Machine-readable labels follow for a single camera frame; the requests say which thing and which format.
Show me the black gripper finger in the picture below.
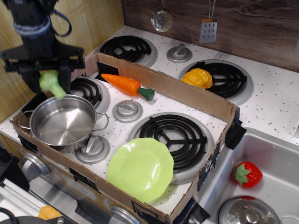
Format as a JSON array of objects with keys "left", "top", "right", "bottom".
[
  {"left": 20, "top": 70, "right": 42, "bottom": 93},
  {"left": 57, "top": 66, "right": 71, "bottom": 93}
]

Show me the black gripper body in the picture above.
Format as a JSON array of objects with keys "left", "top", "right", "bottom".
[{"left": 0, "top": 30, "right": 85, "bottom": 71}]

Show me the light green toy broccoli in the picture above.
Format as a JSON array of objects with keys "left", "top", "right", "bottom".
[{"left": 39, "top": 71, "right": 66, "bottom": 99}]

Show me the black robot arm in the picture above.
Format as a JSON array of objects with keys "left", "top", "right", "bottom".
[{"left": 0, "top": 0, "right": 85, "bottom": 93}]

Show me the front left black burner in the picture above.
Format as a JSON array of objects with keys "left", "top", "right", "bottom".
[{"left": 70, "top": 77, "right": 110, "bottom": 112}]

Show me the black burner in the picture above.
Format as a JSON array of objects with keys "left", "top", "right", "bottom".
[
  {"left": 128, "top": 112, "right": 214, "bottom": 185},
  {"left": 98, "top": 35, "right": 158, "bottom": 68},
  {"left": 178, "top": 59, "right": 254, "bottom": 106},
  {"left": 70, "top": 77, "right": 110, "bottom": 112}
]

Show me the stainless steel pot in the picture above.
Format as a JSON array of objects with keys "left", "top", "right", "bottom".
[{"left": 18, "top": 95, "right": 109, "bottom": 151}]

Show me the orange toy carrot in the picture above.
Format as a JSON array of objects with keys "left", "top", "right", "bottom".
[{"left": 100, "top": 73, "right": 155, "bottom": 101}]

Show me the silver centre stove knob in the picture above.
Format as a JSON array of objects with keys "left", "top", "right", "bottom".
[{"left": 113, "top": 100, "right": 143, "bottom": 123}]

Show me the silver stove knob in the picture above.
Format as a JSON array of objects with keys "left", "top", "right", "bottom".
[
  {"left": 113, "top": 100, "right": 143, "bottom": 123},
  {"left": 75, "top": 135, "right": 110, "bottom": 164},
  {"left": 166, "top": 44, "right": 192, "bottom": 63}
]

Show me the back left black burner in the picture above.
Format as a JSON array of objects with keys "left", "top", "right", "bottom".
[{"left": 98, "top": 35, "right": 158, "bottom": 68}]

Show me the silver front stove knob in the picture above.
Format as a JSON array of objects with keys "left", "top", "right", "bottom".
[{"left": 75, "top": 135, "right": 110, "bottom": 164}]

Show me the silver left oven knob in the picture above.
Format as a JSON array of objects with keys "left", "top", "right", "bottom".
[{"left": 22, "top": 153, "right": 51, "bottom": 181}]

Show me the silver oven knob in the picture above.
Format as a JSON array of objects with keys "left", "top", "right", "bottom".
[
  {"left": 22, "top": 153, "right": 51, "bottom": 181},
  {"left": 108, "top": 206, "right": 141, "bottom": 224}
]

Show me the hanging metal slotted spoon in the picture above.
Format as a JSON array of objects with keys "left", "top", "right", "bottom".
[{"left": 151, "top": 0, "right": 173, "bottom": 33}]

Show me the silver back stove knob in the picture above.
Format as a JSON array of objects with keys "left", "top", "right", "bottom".
[{"left": 166, "top": 44, "right": 192, "bottom": 63}]

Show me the light green plastic plate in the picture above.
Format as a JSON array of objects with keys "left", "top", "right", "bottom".
[{"left": 107, "top": 138, "right": 174, "bottom": 203}]

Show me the brown cardboard fence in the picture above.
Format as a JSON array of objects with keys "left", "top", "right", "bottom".
[{"left": 11, "top": 53, "right": 238, "bottom": 224}]

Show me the yellow toy squash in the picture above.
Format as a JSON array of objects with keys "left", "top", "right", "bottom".
[{"left": 181, "top": 68, "right": 213, "bottom": 89}]

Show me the orange sponge piece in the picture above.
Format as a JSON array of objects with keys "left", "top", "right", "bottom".
[{"left": 37, "top": 206, "right": 61, "bottom": 220}]

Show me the front right black burner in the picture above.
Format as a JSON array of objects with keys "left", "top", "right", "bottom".
[{"left": 128, "top": 112, "right": 214, "bottom": 185}]

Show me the silver lower oven knob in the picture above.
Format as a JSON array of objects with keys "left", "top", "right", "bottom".
[{"left": 108, "top": 206, "right": 141, "bottom": 224}]

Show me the back right black burner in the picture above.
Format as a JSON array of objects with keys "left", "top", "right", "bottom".
[{"left": 178, "top": 59, "right": 254, "bottom": 106}]

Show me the red toy strawberry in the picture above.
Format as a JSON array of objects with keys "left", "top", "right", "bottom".
[{"left": 234, "top": 161, "right": 263, "bottom": 188}]

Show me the steel pot lid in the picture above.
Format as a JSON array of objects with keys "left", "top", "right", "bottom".
[{"left": 217, "top": 195, "right": 282, "bottom": 224}]

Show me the silver sink basin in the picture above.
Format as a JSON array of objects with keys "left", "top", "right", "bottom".
[{"left": 198, "top": 128, "right": 299, "bottom": 224}]

